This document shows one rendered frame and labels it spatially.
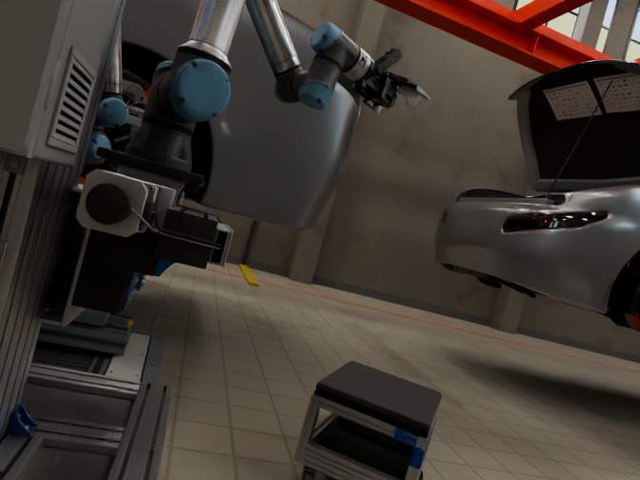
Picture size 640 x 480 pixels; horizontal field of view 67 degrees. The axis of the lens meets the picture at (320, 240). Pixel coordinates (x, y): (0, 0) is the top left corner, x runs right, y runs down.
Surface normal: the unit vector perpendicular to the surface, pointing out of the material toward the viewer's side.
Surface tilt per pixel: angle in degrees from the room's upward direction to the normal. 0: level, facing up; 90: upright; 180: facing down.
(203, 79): 98
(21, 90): 90
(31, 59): 90
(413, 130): 90
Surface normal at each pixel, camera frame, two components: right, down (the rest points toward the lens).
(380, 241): 0.23, 0.08
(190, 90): 0.49, 0.29
